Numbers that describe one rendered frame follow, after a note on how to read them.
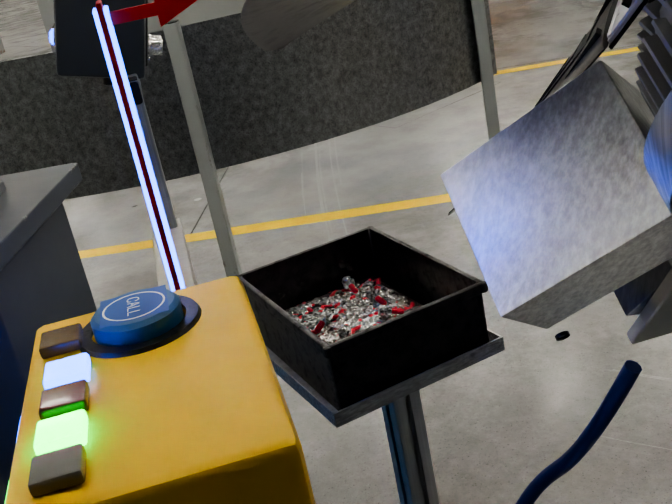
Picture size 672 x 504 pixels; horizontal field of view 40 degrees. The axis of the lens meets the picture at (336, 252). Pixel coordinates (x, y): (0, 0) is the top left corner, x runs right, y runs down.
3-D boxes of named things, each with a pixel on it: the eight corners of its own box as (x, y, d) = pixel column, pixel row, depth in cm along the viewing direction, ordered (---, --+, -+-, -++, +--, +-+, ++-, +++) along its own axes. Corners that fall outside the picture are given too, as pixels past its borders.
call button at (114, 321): (190, 343, 39) (180, 308, 39) (98, 368, 39) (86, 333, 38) (183, 307, 43) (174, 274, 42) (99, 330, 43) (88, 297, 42)
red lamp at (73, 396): (89, 412, 34) (85, 398, 34) (41, 425, 34) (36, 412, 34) (90, 389, 36) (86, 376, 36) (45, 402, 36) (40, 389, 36)
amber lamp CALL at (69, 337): (83, 349, 40) (79, 337, 39) (41, 361, 39) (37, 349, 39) (84, 332, 41) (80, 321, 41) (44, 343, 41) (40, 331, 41)
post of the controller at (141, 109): (178, 227, 119) (137, 79, 112) (155, 233, 119) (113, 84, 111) (176, 220, 122) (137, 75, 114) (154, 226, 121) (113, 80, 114)
